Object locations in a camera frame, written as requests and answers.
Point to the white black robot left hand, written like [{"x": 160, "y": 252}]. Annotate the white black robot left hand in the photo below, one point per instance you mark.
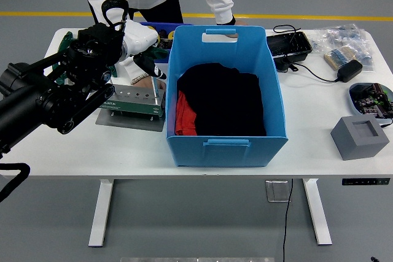
[{"x": 138, "y": 38}]

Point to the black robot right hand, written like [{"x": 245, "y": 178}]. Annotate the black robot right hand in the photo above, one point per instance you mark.
[{"x": 374, "y": 259}]

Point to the person's left hand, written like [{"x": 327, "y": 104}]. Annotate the person's left hand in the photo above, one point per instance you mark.
[{"x": 241, "y": 23}]

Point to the person's right hand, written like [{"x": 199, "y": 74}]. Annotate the person's right hand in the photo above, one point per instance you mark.
[{"x": 142, "y": 84}]

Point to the green metal wrench stand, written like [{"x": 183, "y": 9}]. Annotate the green metal wrench stand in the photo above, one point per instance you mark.
[{"x": 135, "y": 105}]

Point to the large blue plastic box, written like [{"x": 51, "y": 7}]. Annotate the large blue plastic box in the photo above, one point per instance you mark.
[{"x": 227, "y": 154}]

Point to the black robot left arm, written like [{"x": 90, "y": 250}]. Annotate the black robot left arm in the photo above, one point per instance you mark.
[{"x": 30, "y": 105}]

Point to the person's right forearm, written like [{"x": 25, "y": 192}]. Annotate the person's right forearm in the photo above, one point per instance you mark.
[{"x": 130, "y": 67}]

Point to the grey cube box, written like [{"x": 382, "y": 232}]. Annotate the grey cube box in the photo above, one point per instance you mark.
[{"x": 353, "y": 145}]

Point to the black wrist watch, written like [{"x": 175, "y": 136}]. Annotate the black wrist watch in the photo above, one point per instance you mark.
[{"x": 227, "y": 22}]

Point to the yellow lemon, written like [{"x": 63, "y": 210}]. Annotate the yellow lemon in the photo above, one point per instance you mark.
[{"x": 157, "y": 38}]

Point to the dark round item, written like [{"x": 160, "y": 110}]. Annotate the dark round item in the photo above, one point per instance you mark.
[{"x": 162, "y": 32}]

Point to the dark small parts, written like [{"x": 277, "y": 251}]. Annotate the dark small parts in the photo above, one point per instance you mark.
[{"x": 165, "y": 44}]

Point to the small yellow round item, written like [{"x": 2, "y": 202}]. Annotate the small yellow round item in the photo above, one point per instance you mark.
[{"x": 171, "y": 35}]

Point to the small blue plastic bin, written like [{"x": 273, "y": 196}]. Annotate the small blue plastic bin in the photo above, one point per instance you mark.
[{"x": 172, "y": 24}]

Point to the black plastic tray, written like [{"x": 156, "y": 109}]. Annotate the black plastic tray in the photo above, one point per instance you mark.
[{"x": 285, "y": 45}]

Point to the red cloth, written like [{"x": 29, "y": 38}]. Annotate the red cloth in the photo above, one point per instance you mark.
[{"x": 184, "y": 114}]

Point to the white table leg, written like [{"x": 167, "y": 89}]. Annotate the white table leg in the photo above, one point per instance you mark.
[
  {"x": 319, "y": 219},
  {"x": 99, "y": 219}
]

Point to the black cloth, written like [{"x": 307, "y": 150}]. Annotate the black cloth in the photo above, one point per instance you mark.
[{"x": 224, "y": 99}]

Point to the black table control panel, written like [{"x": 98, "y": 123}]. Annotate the black table control panel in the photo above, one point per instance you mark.
[{"x": 365, "y": 181}]

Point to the taped resistor strip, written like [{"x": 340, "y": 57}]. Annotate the taped resistor strip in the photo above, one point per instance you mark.
[{"x": 336, "y": 58}]

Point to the clear plastic parts bags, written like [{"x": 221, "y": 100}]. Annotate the clear plastic parts bags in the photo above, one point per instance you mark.
[{"x": 344, "y": 36}]

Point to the metal floor socket plate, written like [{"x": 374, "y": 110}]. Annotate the metal floor socket plate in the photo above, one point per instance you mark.
[{"x": 277, "y": 191}]

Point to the black power adapter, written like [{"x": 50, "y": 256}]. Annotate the black power adapter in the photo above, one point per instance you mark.
[{"x": 350, "y": 71}]

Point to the light blue dish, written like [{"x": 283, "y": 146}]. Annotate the light blue dish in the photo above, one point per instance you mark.
[{"x": 352, "y": 99}]

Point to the electronic parts pile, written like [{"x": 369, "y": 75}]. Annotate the electronic parts pile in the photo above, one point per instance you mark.
[{"x": 371, "y": 102}]

